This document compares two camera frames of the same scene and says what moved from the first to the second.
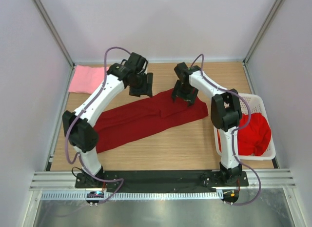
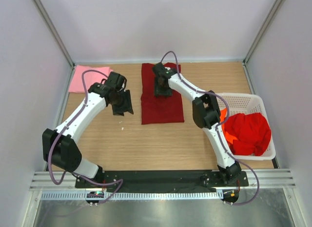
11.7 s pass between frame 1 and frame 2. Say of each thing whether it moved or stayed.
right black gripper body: moved
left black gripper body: moved
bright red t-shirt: stayed
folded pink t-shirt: stayed
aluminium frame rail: stayed
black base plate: stayed
